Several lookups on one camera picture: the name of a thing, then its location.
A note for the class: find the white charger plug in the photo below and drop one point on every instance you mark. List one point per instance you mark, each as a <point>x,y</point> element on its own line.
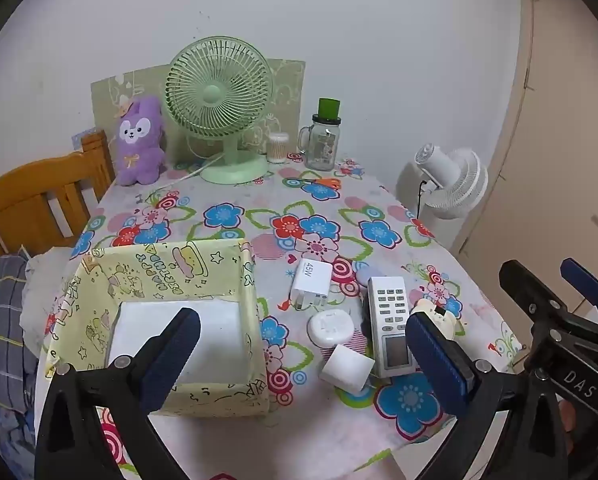
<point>309,280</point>

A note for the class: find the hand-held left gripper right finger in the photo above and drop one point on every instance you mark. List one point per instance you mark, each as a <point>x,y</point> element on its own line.
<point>439,357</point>

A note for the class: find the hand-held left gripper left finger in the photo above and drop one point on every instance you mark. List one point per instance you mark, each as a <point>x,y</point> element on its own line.
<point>179,350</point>

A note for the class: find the lavender oval case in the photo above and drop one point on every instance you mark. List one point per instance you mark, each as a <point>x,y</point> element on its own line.
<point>363,275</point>

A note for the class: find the light blue paper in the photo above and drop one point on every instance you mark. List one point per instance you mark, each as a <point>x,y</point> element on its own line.
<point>81,137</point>

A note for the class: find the white pillow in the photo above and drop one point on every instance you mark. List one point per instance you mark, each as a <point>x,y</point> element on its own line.
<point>44,280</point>

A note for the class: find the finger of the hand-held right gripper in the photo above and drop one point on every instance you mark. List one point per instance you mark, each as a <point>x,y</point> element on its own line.
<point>581,276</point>
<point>526,290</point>

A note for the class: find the purple plush toy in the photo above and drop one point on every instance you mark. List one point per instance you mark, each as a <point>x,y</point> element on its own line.
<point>139,145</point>

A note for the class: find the wooden bed headboard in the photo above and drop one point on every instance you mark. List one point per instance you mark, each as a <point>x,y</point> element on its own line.
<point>29,180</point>

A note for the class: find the green patterned backdrop board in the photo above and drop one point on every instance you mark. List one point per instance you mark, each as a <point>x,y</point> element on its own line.
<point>289,90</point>

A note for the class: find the white round device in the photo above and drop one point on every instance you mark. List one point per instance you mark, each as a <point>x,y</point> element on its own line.
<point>329,327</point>

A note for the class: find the yellow printed storage box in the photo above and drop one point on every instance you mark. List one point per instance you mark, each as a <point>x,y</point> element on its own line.
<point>154,270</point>

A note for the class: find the glass jar mug green lid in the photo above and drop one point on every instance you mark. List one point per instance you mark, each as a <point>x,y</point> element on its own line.
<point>324,147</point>

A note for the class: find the white remote control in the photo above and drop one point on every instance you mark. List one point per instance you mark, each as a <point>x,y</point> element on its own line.
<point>386,320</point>

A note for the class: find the white floor fan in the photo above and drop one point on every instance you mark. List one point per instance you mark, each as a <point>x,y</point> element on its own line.
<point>459,185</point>

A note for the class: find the beige door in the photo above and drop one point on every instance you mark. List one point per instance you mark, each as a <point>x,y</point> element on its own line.
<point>554,160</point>

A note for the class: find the white cube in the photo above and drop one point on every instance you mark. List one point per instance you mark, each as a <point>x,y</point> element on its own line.
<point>344,365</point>

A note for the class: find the cotton swab container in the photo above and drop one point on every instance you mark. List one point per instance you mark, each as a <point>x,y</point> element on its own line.
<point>278,150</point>

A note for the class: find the green desk fan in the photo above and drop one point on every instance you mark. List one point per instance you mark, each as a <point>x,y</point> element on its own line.
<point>219,95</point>

